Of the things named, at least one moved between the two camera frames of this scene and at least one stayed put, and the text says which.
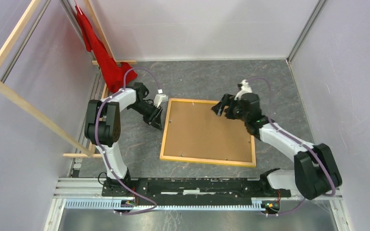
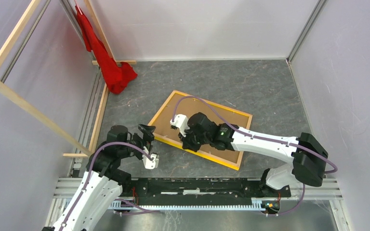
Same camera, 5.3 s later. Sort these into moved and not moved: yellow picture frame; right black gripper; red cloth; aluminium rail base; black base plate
Moved: right black gripper; yellow picture frame
Not moved: red cloth; black base plate; aluminium rail base
